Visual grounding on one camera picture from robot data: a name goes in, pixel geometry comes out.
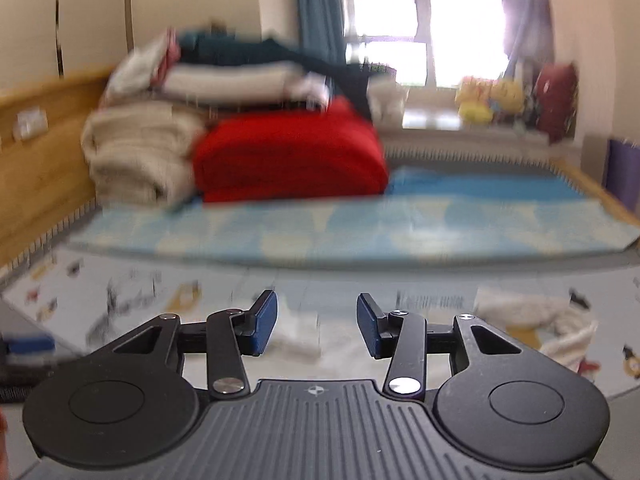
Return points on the wooden bed frame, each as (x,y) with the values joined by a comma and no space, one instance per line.
(597,187)

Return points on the white small garment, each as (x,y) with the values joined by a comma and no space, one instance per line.
(540,315)

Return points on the purple box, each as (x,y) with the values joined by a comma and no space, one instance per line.
(624,167)

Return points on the white printed play mat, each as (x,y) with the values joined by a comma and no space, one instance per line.
(150,295)

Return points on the beige folded blanket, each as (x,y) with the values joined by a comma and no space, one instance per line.
(140,155)

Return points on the red folded blanket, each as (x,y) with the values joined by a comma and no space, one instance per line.
(295,155)

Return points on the dark red cushion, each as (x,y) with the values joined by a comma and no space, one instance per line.
(555,102)

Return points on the blue patterned mat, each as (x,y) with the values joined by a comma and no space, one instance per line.
(400,225)

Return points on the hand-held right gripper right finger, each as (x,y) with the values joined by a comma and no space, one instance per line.
(367,327)

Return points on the wooden bed headboard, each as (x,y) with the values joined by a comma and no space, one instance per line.
(40,160)

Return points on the blue curtain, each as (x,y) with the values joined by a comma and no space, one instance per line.
(320,10)

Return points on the window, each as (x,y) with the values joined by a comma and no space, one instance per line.
(425,20)

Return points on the white folded blanket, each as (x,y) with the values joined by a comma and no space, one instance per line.
(220,82)

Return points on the yellow plush toys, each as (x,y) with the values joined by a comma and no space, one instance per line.
(492,97)

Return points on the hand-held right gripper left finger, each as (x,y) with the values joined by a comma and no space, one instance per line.
(262,325)

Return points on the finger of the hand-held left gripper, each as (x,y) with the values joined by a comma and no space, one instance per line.
(30,346)

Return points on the purple curtain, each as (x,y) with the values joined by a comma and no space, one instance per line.
(527,15)

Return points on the dark teal folded cloth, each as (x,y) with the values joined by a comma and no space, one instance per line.
(280,55)

